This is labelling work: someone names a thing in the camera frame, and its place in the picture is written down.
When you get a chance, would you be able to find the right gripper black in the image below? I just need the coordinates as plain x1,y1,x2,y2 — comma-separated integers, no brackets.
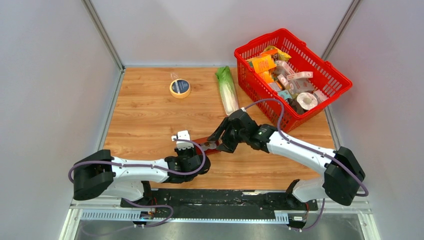
207,118,248,154

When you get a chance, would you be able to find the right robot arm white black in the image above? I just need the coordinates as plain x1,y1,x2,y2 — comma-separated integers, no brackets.
208,109,365,210

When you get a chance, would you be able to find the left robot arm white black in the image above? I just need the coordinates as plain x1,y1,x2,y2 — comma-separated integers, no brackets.
68,148,211,208

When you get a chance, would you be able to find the orange snack box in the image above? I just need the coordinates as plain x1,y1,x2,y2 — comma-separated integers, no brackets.
247,54,277,74

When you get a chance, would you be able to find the pink white long box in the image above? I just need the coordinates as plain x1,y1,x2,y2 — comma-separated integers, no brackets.
286,71,314,80

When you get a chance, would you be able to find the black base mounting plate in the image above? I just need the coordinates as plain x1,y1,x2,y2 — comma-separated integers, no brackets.
136,188,318,220

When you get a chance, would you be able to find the napa cabbage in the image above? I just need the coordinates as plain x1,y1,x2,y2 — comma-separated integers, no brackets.
215,66,240,116

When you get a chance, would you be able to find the yellow masking tape roll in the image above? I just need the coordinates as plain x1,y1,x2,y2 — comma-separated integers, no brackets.
169,78,191,99

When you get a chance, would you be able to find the red plastic shopping basket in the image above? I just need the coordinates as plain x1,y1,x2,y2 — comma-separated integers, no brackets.
234,28,353,132

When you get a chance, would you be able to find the toilet paper roll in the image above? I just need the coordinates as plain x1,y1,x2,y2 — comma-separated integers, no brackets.
295,92,319,111

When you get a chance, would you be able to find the yellow snack bag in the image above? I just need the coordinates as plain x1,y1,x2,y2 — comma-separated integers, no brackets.
261,45,292,62

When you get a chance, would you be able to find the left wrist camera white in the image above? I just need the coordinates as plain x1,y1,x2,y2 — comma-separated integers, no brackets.
171,130,194,150

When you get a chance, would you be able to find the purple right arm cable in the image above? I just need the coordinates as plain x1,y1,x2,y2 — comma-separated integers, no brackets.
243,98,370,232

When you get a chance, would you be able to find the aluminium frame rail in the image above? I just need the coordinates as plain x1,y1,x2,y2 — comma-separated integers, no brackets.
67,188,373,225

